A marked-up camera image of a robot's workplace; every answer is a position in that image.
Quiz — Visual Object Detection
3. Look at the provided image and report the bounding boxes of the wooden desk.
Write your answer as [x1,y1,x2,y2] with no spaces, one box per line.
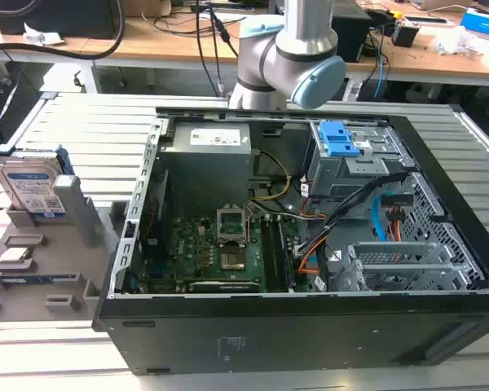
[344,11,489,87]
[0,15,245,65]

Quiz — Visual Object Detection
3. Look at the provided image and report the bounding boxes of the CPU socket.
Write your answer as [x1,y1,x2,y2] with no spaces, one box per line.
[215,206,250,248]

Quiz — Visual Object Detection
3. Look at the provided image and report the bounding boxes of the black cable bundle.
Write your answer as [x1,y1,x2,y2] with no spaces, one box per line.
[295,170,408,258]

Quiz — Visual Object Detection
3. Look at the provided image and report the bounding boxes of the silver CPU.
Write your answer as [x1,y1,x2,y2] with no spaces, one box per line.
[0,247,33,266]

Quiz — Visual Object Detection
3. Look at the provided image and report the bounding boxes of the blue plastic drive clip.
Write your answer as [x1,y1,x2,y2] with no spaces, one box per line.
[328,136,362,159]
[319,121,348,143]

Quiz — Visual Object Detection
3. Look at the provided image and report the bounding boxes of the square chipset heatsink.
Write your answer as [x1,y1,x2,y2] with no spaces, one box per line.
[219,250,246,272]

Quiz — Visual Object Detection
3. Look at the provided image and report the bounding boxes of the black open PC case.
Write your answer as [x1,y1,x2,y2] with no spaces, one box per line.
[91,106,489,376]

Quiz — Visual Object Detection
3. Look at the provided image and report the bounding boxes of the black graphics card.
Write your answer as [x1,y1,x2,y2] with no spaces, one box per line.
[188,279,262,294]

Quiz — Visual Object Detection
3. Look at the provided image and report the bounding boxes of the blue RAM stick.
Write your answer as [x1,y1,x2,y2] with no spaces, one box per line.
[0,273,79,285]

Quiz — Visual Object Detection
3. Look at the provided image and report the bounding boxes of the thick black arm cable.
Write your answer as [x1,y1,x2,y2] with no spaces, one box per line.
[0,0,126,59]

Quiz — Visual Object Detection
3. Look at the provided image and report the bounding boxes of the yellow power wires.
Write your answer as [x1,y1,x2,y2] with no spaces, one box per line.
[247,149,293,203]

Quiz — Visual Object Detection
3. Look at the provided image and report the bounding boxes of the power plug with coloured wires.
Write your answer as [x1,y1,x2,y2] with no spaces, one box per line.
[384,205,405,242]

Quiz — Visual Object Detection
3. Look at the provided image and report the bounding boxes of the grey metal drive cage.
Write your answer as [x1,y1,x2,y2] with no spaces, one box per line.
[308,120,411,201]

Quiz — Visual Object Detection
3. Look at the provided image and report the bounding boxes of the blue hanging cable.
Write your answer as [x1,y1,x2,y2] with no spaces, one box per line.
[372,24,389,99]

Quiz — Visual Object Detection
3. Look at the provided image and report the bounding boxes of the blue and white box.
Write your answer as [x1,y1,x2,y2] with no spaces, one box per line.
[459,7,489,42]

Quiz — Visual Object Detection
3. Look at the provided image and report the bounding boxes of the black hanging cable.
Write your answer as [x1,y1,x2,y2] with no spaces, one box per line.
[209,0,240,98]

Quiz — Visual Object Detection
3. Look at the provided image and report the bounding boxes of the grey parts rack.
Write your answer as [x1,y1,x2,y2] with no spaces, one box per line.
[0,174,132,323]

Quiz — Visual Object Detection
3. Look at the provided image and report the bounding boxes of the clear plastic bag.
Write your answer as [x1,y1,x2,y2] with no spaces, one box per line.
[429,26,489,57]

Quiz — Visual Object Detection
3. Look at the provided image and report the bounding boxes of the metal disk bay bracket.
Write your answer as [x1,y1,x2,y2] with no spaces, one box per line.
[333,241,468,292]

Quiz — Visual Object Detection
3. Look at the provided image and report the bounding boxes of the small black box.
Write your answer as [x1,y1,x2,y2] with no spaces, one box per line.
[390,22,420,49]

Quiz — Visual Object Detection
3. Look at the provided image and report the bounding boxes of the hard disk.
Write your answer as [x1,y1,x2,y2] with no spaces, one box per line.
[0,145,75,217]

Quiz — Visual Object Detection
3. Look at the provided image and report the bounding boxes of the blue data wire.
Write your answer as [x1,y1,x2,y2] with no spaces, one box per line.
[370,194,389,242]

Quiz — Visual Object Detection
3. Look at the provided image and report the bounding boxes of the orange data wire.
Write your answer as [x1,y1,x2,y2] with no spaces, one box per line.
[298,239,324,275]

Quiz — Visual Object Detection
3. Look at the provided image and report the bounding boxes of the grey power supply unit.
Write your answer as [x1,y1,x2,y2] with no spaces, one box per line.
[158,121,254,207]

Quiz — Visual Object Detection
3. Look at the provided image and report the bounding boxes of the crumpled white paper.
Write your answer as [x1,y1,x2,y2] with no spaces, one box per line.
[22,22,65,46]

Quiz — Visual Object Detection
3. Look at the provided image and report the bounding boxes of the green motherboard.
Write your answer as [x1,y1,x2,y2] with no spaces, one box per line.
[140,215,299,294]

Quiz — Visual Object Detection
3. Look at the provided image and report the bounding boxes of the black monitor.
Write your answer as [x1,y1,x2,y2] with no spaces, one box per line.
[0,0,120,41]

